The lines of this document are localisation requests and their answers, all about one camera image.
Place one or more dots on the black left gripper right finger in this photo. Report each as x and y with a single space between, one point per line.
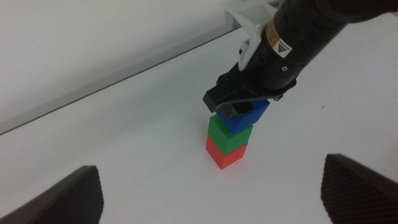
357 193

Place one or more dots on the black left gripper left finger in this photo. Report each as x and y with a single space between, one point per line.
71 199

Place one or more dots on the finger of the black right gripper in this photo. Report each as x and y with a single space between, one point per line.
233 111

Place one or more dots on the blue cube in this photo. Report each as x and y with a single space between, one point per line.
248 119

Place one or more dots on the green cube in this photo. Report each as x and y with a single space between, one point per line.
230 141

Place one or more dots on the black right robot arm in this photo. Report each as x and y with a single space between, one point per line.
357 9

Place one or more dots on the red cube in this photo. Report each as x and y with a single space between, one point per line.
225 157

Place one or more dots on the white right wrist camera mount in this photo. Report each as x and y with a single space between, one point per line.
252 18

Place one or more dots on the grey table edge rail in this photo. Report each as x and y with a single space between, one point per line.
109 82

